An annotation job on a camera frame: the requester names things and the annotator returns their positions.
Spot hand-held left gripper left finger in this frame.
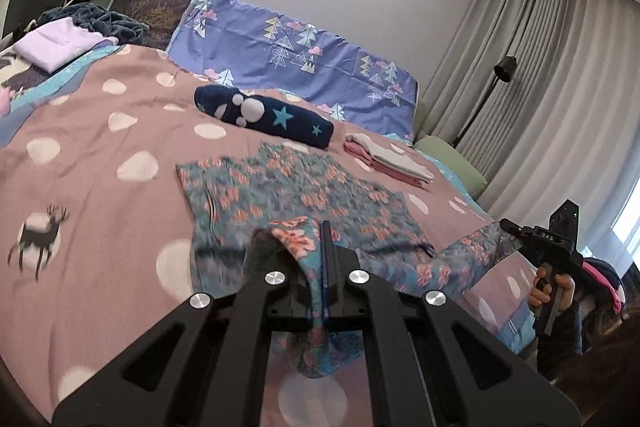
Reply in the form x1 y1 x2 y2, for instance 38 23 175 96
51 221 327 427

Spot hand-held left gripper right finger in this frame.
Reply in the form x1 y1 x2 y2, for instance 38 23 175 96
326 222 583 427

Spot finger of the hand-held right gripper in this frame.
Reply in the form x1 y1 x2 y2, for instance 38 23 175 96
500 218 531 244

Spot teal floral garment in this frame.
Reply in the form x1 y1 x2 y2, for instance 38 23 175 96
175 142 523 380

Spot person's right forearm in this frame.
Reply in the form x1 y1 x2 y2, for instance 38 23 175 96
536 302 587 370

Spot folded pink and white clothes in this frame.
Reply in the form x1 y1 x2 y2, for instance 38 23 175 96
350 133 435 182

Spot person's right hand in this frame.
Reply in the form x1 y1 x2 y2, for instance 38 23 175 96
529 264 577 312

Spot pink and black garment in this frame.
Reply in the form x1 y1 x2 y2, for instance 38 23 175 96
580 257 626 315

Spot bright window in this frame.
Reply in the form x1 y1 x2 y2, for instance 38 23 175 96
612 177 640 258

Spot green pillow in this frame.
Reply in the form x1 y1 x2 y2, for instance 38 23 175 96
415 136 488 198

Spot folded pink garment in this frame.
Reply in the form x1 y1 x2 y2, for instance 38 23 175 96
342 141 426 188

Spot white curtain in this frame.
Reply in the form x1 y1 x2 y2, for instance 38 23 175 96
420 0 640 258

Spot black floor lamp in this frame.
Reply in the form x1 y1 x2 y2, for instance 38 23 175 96
452 56 518 148

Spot navy star print blanket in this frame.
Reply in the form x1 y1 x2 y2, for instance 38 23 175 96
194 84 335 151

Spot pink polka dot blanket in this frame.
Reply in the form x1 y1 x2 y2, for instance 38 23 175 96
0 42 541 427

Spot blue tree print sheet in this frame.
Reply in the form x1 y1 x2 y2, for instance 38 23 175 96
167 0 420 142

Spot dark tree print sheet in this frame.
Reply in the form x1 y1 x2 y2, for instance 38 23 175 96
107 0 198 52

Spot dark blue fleece blanket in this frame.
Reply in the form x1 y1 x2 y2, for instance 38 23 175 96
37 3 151 46

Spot dark animal print sheet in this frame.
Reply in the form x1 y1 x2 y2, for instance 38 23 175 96
0 49 53 95

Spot folded lavender cloth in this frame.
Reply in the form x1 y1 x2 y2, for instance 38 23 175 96
14 18 106 74

